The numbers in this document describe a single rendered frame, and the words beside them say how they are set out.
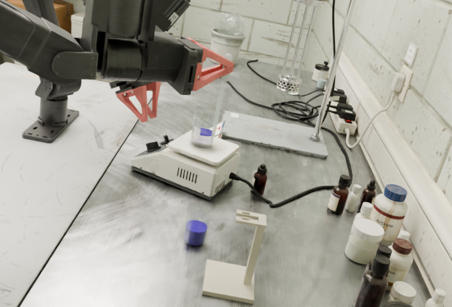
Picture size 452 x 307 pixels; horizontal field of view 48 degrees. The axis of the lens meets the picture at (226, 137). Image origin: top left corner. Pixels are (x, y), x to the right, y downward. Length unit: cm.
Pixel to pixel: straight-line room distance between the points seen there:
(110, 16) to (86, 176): 48
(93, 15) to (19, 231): 40
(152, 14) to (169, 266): 40
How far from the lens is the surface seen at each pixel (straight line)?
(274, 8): 342
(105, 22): 69
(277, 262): 92
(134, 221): 95
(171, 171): 107
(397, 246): 92
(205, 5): 343
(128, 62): 70
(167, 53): 71
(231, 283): 84
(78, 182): 106
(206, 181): 103
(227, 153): 106
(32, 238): 90
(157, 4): 70
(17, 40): 66
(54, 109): 126
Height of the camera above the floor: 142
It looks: 22 degrees down
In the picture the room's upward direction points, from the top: 12 degrees clockwise
